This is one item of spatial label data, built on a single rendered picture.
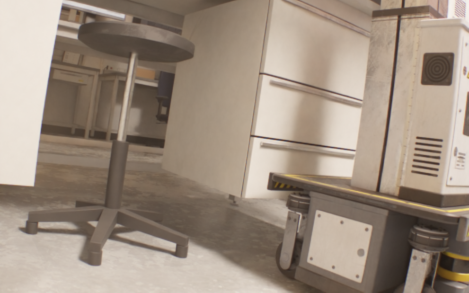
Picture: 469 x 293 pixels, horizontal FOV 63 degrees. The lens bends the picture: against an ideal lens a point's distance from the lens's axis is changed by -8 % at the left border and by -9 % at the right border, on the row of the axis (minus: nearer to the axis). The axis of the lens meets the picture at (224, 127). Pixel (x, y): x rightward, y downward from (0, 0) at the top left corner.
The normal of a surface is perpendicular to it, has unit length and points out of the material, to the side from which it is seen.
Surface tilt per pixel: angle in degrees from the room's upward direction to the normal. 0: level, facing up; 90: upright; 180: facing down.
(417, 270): 90
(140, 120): 90
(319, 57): 90
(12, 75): 90
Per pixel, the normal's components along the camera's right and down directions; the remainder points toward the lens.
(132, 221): -0.17, -0.03
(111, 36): -0.22, 0.87
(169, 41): 0.65, 0.09
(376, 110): -0.77, -0.12
